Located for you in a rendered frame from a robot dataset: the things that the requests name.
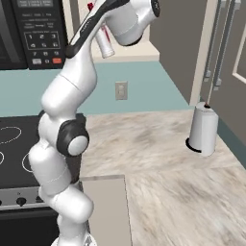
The black paper towel holder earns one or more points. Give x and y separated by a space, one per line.
191 146

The grey fridge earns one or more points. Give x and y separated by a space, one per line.
229 105

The white paper towel roll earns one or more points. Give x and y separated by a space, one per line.
204 128

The black stove knob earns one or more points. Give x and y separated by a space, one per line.
21 201

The beige base cabinet front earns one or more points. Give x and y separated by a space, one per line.
107 211

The black stove with hob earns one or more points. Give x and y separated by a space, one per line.
16 153

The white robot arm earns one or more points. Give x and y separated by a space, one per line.
64 96

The black microwave oven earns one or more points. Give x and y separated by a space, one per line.
38 32

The beige wall outlet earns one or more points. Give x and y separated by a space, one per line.
121 90

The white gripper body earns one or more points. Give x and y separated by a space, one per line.
105 44

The beige fridge housing panel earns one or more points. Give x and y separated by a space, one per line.
201 51

